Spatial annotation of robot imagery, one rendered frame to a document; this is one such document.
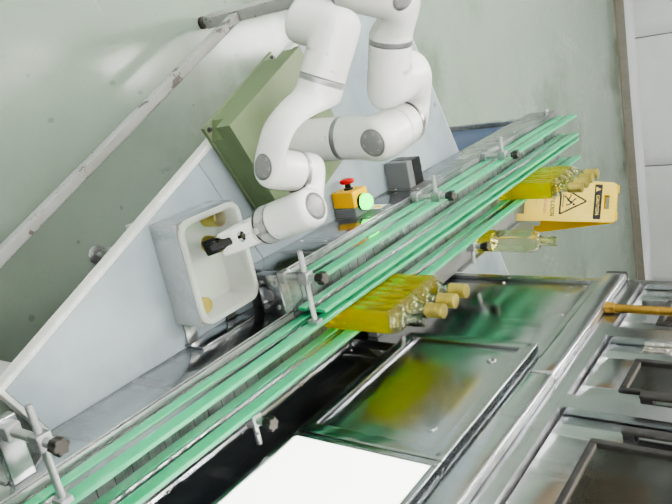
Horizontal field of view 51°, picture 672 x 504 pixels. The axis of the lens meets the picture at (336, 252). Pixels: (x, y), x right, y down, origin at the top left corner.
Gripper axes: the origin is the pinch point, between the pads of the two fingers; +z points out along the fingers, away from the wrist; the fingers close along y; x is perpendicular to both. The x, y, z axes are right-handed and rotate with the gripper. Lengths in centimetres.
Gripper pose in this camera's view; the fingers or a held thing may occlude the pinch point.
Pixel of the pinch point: (218, 243)
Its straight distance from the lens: 148.0
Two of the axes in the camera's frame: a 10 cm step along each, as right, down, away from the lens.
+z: -7.2, 2.3, 6.6
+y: 5.7, -3.5, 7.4
